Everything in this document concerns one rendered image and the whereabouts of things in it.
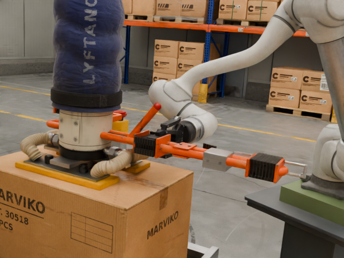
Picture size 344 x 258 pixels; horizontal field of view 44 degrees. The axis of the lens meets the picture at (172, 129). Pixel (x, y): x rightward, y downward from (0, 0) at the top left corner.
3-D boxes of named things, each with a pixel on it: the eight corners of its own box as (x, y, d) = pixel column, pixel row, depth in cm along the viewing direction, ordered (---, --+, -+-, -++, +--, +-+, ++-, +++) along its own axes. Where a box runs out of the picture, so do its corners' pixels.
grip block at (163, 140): (130, 153, 127) (131, 134, 126) (147, 147, 135) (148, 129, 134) (155, 159, 123) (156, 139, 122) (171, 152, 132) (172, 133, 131)
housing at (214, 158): (200, 167, 119) (202, 151, 118) (210, 162, 124) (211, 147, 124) (224, 172, 116) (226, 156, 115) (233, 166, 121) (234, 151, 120)
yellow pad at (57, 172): (14, 167, 137) (14, 152, 136) (37, 160, 146) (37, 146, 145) (100, 192, 122) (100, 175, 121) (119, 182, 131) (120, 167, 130)
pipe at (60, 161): (19, 155, 138) (18, 138, 137) (70, 141, 160) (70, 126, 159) (104, 178, 123) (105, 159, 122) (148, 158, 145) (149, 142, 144)
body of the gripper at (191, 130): (196, 122, 143) (184, 126, 135) (194, 146, 145) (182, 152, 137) (176, 118, 147) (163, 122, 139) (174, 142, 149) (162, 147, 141)
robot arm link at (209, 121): (195, 150, 152) (168, 127, 155) (212, 141, 165) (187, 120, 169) (212, 127, 147) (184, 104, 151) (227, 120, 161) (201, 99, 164)
